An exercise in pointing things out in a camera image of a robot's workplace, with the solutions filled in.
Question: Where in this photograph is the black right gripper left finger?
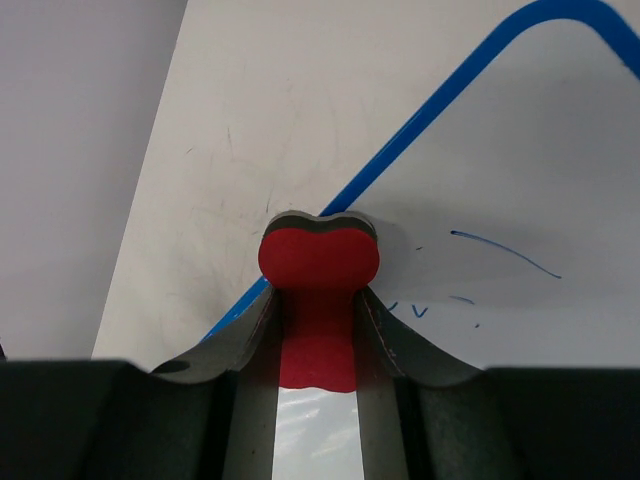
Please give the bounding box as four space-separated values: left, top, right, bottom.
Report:
152 287 278 479

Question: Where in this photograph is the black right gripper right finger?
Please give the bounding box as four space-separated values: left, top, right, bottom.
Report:
353 287 479 479

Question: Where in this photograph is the red bone-shaped eraser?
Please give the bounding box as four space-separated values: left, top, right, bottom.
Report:
258 211 380 393

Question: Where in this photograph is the blue framed whiteboard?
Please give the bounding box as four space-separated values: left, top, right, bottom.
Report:
208 1 639 479

